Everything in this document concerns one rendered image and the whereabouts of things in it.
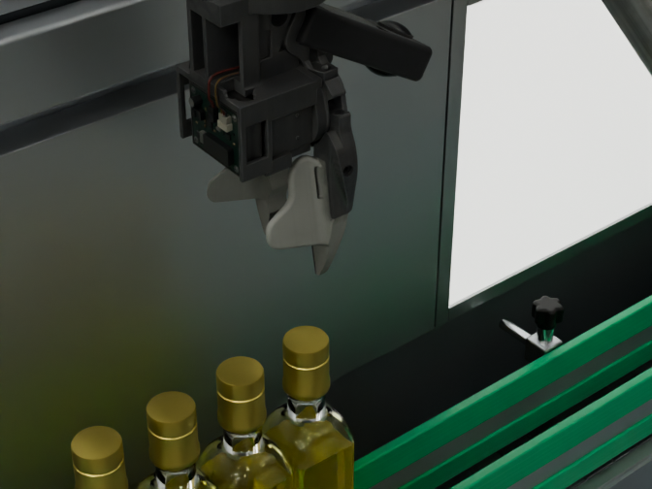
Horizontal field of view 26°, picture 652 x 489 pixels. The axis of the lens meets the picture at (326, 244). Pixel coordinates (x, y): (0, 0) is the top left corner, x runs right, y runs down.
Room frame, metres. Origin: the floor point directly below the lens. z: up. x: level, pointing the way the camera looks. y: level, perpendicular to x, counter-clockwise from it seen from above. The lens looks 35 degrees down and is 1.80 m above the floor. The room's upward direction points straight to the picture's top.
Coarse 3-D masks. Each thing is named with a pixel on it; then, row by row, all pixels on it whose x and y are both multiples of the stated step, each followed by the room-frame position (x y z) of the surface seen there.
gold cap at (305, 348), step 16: (288, 336) 0.80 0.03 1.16; (304, 336) 0.80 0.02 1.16; (320, 336) 0.80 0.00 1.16; (288, 352) 0.79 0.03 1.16; (304, 352) 0.79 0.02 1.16; (320, 352) 0.79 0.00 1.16; (288, 368) 0.79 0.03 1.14; (304, 368) 0.79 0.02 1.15; (320, 368) 0.79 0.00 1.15; (288, 384) 0.79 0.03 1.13; (304, 384) 0.78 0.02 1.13; (320, 384) 0.79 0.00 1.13; (304, 400) 0.78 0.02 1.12
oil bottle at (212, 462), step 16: (208, 448) 0.77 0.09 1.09; (272, 448) 0.76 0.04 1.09; (208, 464) 0.76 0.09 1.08; (224, 464) 0.75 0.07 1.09; (240, 464) 0.75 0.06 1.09; (256, 464) 0.75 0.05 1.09; (272, 464) 0.75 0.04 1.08; (288, 464) 0.76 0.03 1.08; (224, 480) 0.74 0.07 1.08; (240, 480) 0.74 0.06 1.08; (256, 480) 0.74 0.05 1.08; (272, 480) 0.75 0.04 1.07; (288, 480) 0.76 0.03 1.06
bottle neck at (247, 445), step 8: (224, 432) 0.76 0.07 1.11; (256, 432) 0.76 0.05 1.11; (224, 440) 0.76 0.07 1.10; (232, 440) 0.75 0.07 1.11; (240, 440) 0.75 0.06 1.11; (248, 440) 0.75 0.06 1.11; (256, 440) 0.76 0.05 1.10; (224, 448) 0.76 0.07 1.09; (232, 448) 0.75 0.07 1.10; (240, 448) 0.75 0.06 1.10; (248, 448) 0.75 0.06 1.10; (256, 448) 0.76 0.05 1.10
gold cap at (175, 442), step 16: (160, 400) 0.73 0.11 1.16; (176, 400) 0.73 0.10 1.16; (192, 400) 0.73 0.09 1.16; (160, 416) 0.72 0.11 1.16; (176, 416) 0.72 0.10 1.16; (192, 416) 0.72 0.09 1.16; (160, 432) 0.71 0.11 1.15; (176, 432) 0.71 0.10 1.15; (192, 432) 0.72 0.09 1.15; (160, 448) 0.71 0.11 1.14; (176, 448) 0.71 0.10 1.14; (192, 448) 0.72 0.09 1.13; (160, 464) 0.71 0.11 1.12; (176, 464) 0.71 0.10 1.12; (192, 464) 0.72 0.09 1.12
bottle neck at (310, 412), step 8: (288, 400) 0.80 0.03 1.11; (296, 400) 0.79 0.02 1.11; (312, 400) 0.79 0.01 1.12; (320, 400) 0.79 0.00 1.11; (288, 408) 0.80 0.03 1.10; (296, 408) 0.79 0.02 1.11; (304, 408) 0.79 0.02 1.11; (312, 408) 0.79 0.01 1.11; (320, 408) 0.79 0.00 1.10; (296, 416) 0.79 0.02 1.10; (304, 416) 0.79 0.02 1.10; (312, 416) 0.79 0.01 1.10; (320, 416) 0.79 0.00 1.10
